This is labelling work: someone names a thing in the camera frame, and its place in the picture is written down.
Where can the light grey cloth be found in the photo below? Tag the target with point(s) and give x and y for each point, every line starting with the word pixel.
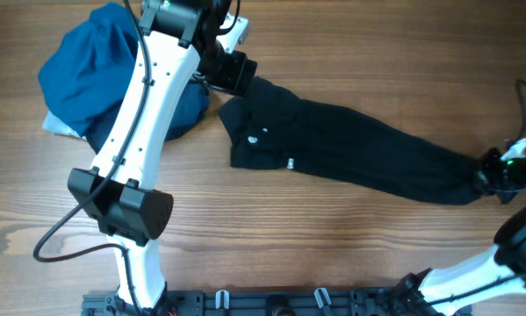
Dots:
pixel 54 125

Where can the bright blue shirt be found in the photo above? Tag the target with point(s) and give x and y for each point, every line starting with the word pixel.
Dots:
pixel 91 70

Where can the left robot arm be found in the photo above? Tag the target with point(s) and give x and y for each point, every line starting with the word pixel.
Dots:
pixel 178 42

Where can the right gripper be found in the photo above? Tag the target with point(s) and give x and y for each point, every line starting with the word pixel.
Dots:
pixel 485 176

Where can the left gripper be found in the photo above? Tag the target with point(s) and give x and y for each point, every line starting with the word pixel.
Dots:
pixel 238 77

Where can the black polo shirt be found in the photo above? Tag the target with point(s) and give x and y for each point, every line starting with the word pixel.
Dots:
pixel 272 128

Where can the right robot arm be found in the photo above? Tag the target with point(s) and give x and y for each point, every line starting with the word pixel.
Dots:
pixel 499 270

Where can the dark teal garment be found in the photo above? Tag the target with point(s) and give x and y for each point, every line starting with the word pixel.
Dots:
pixel 189 112

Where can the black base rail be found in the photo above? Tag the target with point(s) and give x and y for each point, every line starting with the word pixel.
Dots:
pixel 358 302

